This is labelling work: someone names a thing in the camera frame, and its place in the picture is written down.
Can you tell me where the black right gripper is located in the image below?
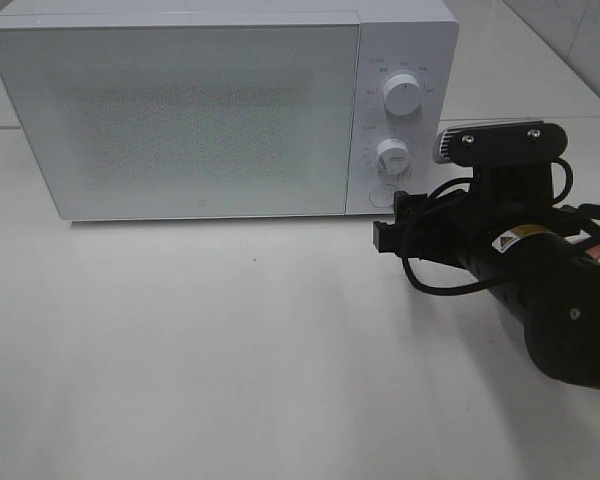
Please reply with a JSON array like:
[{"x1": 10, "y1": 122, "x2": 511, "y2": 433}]
[{"x1": 372, "y1": 164, "x2": 554, "y2": 265}]

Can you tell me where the round door release button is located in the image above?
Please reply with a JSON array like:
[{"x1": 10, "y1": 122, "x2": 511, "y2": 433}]
[{"x1": 369, "y1": 184, "x2": 398, "y2": 208}]

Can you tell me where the white microwave door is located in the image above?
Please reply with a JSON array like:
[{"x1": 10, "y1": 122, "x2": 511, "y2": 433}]
[{"x1": 0, "y1": 12, "x2": 360, "y2": 221}]

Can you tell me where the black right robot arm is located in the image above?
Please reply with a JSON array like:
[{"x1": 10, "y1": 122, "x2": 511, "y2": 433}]
[{"x1": 373, "y1": 164, "x2": 600, "y2": 389}]

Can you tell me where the lower white timer knob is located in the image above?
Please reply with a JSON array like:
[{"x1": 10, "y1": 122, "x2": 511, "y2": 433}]
[{"x1": 376, "y1": 138, "x2": 411, "y2": 175}]

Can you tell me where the upper white power knob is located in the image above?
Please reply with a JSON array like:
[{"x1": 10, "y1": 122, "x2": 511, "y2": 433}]
[{"x1": 382, "y1": 73, "x2": 423, "y2": 116}]

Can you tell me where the white microwave oven body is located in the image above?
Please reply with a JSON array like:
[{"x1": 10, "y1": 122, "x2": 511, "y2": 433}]
[{"x1": 0, "y1": 1, "x2": 459, "y2": 216}]

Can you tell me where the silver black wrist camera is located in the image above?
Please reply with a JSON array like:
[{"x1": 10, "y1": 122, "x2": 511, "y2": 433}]
[{"x1": 432, "y1": 120, "x2": 568, "y2": 167}]

